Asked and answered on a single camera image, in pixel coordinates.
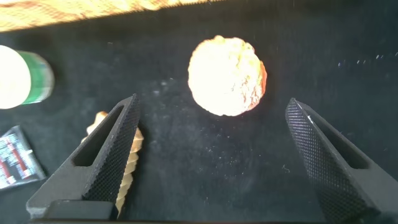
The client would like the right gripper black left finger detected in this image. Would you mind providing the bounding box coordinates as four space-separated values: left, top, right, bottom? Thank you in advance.
26 93 141 220

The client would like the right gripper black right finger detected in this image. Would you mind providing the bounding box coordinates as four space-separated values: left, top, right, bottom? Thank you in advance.
284 97 398 223

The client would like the ridged long bread loaf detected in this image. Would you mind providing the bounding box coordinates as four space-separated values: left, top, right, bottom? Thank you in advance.
81 111 145 216

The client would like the small tin can green label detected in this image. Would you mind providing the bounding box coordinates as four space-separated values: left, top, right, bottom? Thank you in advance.
0 44 56 110

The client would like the round brown bun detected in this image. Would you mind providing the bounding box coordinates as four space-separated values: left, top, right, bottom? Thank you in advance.
187 34 269 118

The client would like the wicker basket holding food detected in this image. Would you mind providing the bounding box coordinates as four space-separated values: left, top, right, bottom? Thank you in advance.
0 0 226 34

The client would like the black cosmetic tube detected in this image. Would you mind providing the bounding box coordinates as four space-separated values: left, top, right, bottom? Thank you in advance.
0 124 48 191

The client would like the black table cloth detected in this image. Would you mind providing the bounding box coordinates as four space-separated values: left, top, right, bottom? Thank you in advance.
0 0 398 224

